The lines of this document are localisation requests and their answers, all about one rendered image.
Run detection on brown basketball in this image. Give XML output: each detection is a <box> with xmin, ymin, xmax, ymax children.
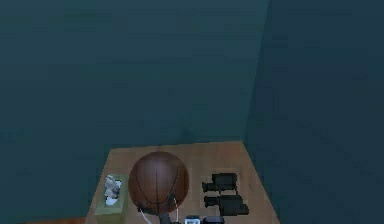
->
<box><xmin>128</xmin><ymin>150</ymin><xmax>191</xmax><ymax>215</ymax></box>

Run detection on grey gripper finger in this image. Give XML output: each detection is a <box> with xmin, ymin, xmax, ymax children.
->
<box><xmin>167</xmin><ymin>192</ymin><xmax>180</xmax><ymax>222</ymax></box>
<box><xmin>137</xmin><ymin>207</ymin><xmax>151</xmax><ymax>224</ymax></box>

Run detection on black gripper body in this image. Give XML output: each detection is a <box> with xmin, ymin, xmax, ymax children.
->
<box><xmin>158</xmin><ymin>212</ymin><xmax>174</xmax><ymax>224</ymax></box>

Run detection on black binoculars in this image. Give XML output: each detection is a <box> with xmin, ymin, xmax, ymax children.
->
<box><xmin>201</xmin><ymin>172</ymin><xmax>251</xmax><ymax>217</ymax></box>

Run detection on green tissue box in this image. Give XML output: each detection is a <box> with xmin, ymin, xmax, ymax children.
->
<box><xmin>93</xmin><ymin>173</ymin><xmax>131</xmax><ymax>217</ymax></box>

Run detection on light wooden table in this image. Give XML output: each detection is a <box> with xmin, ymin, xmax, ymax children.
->
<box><xmin>84</xmin><ymin>140</ymin><xmax>282</xmax><ymax>224</ymax></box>

